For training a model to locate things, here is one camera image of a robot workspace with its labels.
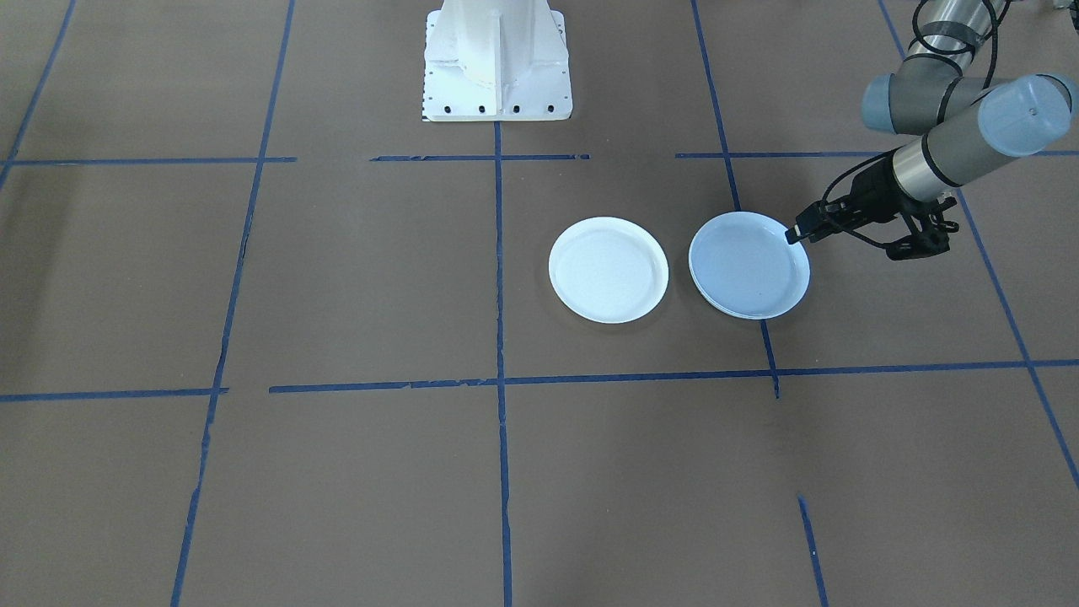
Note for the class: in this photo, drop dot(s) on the light blue round plate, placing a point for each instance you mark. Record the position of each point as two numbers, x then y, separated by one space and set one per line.
753 318
748 265

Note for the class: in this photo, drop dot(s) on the white round plate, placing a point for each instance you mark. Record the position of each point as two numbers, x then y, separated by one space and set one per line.
608 270

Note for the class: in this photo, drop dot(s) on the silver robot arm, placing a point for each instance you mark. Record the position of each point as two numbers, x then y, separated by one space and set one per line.
927 101

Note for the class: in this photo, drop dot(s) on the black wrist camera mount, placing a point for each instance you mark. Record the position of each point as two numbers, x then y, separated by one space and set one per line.
923 240

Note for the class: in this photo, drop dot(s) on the white pedestal column with plate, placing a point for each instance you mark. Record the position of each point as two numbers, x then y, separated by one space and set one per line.
497 67

